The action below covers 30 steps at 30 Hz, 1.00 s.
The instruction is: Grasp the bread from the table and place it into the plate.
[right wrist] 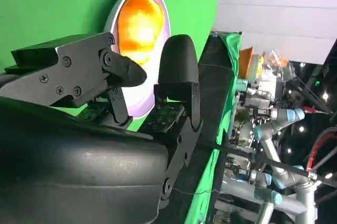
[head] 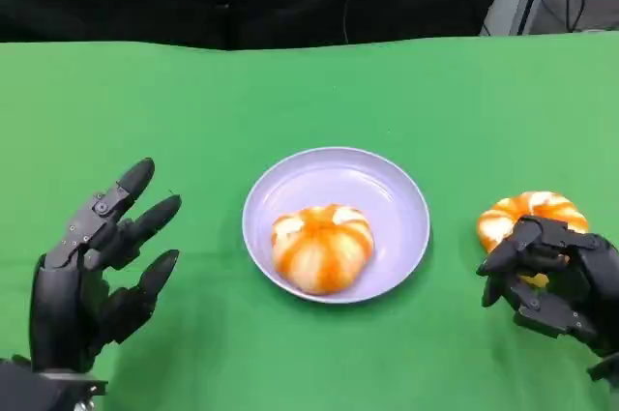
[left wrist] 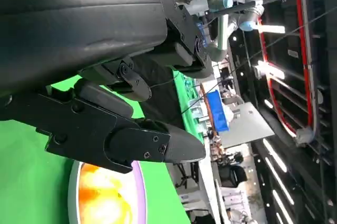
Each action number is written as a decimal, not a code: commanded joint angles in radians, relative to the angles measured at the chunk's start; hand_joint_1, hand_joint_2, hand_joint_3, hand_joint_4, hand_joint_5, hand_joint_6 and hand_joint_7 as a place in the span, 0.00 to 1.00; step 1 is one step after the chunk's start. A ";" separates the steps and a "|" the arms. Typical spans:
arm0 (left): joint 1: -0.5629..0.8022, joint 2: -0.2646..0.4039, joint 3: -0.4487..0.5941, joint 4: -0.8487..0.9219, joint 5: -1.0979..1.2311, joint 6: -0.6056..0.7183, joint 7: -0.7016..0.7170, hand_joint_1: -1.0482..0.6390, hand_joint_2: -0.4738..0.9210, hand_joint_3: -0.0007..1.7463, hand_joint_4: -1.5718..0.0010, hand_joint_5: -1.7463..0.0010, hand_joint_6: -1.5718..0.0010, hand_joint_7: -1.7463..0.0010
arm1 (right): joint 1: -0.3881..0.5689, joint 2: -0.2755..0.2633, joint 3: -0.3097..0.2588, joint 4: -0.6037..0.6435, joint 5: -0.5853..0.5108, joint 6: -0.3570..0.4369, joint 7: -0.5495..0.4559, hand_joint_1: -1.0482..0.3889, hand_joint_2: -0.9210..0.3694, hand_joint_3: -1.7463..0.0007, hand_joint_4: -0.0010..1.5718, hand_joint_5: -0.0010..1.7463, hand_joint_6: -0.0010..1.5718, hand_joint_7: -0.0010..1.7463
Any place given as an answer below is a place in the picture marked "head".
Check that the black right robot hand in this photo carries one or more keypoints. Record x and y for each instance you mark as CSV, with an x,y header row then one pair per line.
x,y
592,285

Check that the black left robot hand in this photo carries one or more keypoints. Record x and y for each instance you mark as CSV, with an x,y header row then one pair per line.
x,y
58,304

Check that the orange and white bread roll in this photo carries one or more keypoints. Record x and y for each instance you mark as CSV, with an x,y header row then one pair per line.
x,y
321,251
503,217

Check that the lilac plate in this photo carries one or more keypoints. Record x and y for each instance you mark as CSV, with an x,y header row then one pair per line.
x,y
333,179

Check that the green table cloth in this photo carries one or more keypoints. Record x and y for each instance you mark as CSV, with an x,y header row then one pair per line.
x,y
309,87

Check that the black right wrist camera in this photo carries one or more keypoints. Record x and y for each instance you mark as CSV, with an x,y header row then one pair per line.
x,y
607,370

